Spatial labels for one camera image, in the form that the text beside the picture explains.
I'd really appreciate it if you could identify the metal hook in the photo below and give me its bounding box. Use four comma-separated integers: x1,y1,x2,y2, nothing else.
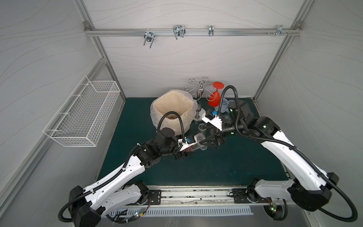
173,25,186,40
143,31,155,48
209,25,214,37

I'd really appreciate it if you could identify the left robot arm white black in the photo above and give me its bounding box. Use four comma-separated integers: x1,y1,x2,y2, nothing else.
58,124,186,227

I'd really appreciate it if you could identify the aluminium top rail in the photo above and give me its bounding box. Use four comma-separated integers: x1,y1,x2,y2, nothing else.
85,27,303,37

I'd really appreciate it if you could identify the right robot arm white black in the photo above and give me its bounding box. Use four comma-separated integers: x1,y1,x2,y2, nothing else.
202,85,358,222

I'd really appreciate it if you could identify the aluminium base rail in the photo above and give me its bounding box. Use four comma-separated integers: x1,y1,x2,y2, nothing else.
124,185,290,206

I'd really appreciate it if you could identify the clear wine glass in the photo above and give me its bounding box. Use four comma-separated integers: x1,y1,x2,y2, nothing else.
227,100,236,108

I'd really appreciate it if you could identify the metal hook right end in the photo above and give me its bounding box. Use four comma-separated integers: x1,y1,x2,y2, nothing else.
267,25,292,37

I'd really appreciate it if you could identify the white wire basket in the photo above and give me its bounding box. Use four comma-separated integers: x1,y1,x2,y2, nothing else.
43,76,120,147

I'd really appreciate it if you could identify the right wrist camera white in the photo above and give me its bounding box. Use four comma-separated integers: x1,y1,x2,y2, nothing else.
202,109,223,131

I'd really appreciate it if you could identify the jar with dried flowers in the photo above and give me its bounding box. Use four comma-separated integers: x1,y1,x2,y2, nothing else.
198,124,206,131

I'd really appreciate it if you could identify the chrome glass holder stand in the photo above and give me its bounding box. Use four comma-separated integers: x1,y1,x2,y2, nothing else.
182,77,213,123

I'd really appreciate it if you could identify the cream trash bin with bag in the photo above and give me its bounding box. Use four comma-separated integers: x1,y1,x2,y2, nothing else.
150,89,198,135

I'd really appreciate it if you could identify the white vent strip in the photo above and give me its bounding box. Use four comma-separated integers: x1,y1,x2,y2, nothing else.
109,206,254,218

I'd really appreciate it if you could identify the red plastic wine glass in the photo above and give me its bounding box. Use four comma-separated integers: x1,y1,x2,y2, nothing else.
207,81,225,107

